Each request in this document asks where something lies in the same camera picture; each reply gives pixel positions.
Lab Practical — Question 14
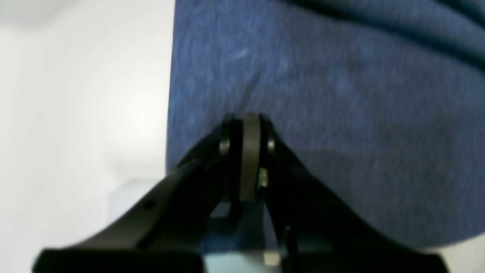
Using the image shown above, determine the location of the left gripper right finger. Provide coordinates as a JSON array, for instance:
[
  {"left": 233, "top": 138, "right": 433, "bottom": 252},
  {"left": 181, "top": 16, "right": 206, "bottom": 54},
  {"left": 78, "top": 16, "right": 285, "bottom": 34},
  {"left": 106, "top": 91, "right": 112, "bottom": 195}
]
[{"left": 241, "top": 113, "right": 447, "bottom": 273}]

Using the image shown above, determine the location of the dark blue t-shirt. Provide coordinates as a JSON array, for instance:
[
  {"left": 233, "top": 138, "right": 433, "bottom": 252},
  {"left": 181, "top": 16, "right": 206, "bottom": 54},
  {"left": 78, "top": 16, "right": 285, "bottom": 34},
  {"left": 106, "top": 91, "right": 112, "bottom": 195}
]
[{"left": 166, "top": 0, "right": 485, "bottom": 248}]

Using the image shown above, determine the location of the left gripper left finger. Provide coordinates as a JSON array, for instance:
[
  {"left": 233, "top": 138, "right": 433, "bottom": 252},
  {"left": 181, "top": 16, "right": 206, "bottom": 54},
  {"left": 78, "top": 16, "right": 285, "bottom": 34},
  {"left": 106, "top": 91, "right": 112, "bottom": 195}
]
[{"left": 32, "top": 115, "right": 243, "bottom": 273}]

